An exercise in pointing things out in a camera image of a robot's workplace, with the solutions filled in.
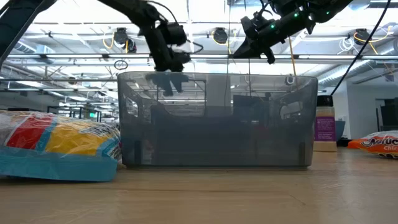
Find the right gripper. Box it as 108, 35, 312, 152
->
233, 12, 282, 65

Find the dark screen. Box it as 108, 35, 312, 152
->
379, 98, 398, 131

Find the yellow hanging cable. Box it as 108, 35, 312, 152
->
287, 36, 299, 77

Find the black hanging ring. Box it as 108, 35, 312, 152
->
113, 59, 129, 71

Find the blue yellow chip bag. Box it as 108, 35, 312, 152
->
0, 110, 122, 183

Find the black ceiling cable reel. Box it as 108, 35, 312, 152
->
353, 28, 373, 46
113, 27, 137, 54
212, 27, 229, 45

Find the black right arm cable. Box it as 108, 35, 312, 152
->
330, 0, 392, 96

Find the translucent grey plastic bin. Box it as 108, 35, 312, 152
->
117, 71, 318, 169

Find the silver ventilation duct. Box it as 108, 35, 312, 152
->
317, 58, 398, 88

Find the purple-label spice jar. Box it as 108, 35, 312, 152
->
314, 95, 338, 152

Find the orange ramen noodle packet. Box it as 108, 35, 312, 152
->
347, 130, 398, 159

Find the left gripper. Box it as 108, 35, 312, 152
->
143, 27, 192, 97

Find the ceiling light rail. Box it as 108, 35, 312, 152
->
0, 53, 398, 60

